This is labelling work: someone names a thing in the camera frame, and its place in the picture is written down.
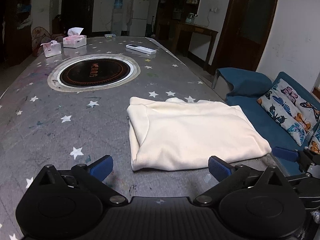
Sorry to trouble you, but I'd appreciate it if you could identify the glass jar on table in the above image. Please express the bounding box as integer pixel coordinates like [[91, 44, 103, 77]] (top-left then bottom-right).
[[185, 12, 197, 24]]

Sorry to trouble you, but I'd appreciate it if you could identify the white remote control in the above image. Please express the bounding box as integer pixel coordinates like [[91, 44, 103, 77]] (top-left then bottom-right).
[[126, 44, 157, 55]]

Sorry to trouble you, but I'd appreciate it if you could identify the cream white sweater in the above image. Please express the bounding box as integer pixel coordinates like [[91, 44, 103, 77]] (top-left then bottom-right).
[[127, 97, 271, 171]]

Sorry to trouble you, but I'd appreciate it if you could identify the small blue pack on table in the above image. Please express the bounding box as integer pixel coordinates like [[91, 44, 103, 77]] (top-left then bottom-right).
[[105, 34, 116, 39]]

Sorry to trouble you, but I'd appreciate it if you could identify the small pink tissue box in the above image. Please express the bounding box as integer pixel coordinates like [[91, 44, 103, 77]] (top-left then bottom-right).
[[41, 40, 62, 58]]

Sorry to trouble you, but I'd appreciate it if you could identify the butterfly print pillow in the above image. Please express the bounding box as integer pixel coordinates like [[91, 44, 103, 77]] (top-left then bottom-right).
[[257, 79, 319, 146]]

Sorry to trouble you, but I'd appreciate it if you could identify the dark wooden shelf cabinet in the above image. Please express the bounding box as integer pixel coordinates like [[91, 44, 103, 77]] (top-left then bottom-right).
[[155, 0, 200, 44]]

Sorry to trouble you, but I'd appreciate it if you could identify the water dispenser with blue bottle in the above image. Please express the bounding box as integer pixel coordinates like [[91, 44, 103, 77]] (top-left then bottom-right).
[[111, 0, 123, 36]]

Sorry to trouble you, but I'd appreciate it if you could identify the pink tissue box with tissue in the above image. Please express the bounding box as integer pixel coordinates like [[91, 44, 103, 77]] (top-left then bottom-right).
[[63, 27, 87, 48]]

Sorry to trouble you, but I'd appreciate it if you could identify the pink polka dot play tent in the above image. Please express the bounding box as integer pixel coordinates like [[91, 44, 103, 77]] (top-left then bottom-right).
[[31, 27, 65, 56]]

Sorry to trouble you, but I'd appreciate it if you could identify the blue sofa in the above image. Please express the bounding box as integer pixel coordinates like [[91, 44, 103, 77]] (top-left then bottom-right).
[[212, 68, 319, 157]]

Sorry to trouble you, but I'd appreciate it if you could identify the white refrigerator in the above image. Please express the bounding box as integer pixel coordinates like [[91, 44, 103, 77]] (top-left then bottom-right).
[[129, 0, 150, 37]]

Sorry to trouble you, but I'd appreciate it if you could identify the dark wooden side table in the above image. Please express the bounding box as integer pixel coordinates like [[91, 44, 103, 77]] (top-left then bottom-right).
[[171, 23, 218, 70]]

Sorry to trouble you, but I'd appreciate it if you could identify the dark wooden door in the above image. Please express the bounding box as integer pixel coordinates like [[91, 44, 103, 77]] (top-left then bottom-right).
[[212, 0, 278, 71]]

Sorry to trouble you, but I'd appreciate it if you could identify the round black induction cooktop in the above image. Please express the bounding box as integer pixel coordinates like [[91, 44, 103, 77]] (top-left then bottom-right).
[[47, 54, 140, 93]]

